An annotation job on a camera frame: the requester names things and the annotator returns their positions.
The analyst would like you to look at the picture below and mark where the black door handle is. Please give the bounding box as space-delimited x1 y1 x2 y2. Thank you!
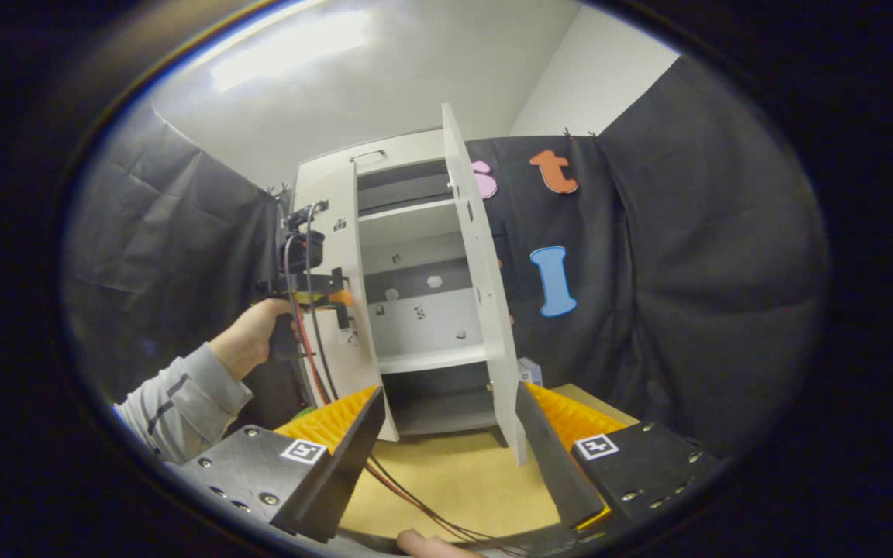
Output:
495 220 512 307

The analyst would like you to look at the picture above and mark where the white cabinet shelf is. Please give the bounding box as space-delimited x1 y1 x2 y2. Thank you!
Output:
358 198 460 249
375 344 490 375

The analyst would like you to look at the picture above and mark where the black backdrop cloth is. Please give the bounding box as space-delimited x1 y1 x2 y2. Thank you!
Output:
63 54 831 458

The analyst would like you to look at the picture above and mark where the red cable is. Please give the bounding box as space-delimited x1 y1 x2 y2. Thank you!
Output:
284 232 494 547

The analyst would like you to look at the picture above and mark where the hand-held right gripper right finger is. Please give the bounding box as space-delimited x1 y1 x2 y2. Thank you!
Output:
515 381 719 532

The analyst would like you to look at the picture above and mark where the white cabinet drawer front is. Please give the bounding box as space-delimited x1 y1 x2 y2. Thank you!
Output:
295 129 447 181

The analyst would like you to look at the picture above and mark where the black cable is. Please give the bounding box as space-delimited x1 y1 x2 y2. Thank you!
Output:
303 203 533 555

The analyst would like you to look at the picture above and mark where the white double-door shoe cabinet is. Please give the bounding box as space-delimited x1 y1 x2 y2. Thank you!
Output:
291 103 529 466

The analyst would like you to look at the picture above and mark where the white cabinet door camera sticker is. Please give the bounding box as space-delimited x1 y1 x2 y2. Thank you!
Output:
291 159 401 443

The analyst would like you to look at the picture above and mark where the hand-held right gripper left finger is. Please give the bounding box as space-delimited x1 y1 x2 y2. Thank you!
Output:
164 385 388 543

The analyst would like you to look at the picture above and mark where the white cabinet door headphone sticker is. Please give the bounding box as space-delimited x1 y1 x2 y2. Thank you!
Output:
440 103 529 466

